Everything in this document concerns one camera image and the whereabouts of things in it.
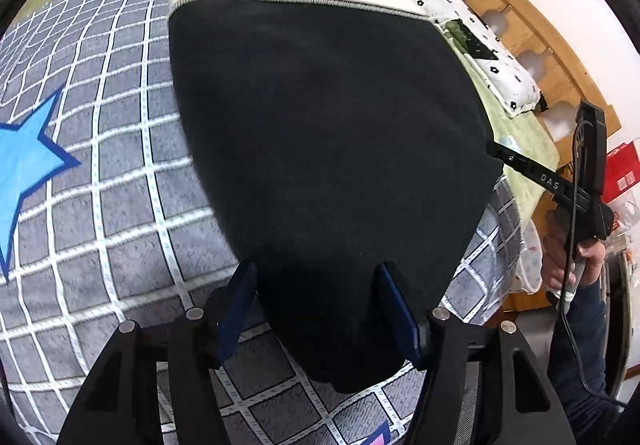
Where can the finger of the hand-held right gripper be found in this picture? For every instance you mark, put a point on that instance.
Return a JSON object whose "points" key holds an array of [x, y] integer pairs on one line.
{"points": [[530, 170]]}

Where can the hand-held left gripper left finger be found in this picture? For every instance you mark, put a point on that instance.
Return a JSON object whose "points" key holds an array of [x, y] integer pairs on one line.
{"points": [[240, 310]]}

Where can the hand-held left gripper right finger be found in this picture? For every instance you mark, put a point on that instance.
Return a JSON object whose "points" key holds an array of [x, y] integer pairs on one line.
{"points": [[400, 320]]}

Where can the black pants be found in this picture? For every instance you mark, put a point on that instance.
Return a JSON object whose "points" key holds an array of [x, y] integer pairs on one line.
{"points": [[325, 150]]}

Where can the person's right forearm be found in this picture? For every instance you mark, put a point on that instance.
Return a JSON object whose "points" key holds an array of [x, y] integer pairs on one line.
{"points": [[580, 355]]}

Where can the person's right hand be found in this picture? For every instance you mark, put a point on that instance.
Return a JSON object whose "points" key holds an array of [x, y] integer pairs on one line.
{"points": [[555, 260]]}

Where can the red box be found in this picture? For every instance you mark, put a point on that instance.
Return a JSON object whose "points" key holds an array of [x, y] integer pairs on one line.
{"points": [[622, 165]]}

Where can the small light blue toy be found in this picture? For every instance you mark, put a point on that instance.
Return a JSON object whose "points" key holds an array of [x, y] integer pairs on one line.
{"points": [[512, 142]]}

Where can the green bed sheet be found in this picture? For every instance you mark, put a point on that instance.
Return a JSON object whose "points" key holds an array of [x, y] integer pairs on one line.
{"points": [[520, 135]]}

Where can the white star print bin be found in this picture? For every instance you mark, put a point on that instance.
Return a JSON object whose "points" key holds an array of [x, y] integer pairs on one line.
{"points": [[530, 265]]}

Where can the white floral pillow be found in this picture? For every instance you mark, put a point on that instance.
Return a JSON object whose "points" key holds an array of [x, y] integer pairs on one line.
{"points": [[505, 75]]}

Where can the grey checkered star blanket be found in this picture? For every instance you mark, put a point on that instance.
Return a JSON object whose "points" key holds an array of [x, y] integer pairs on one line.
{"points": [[110, 225]]}

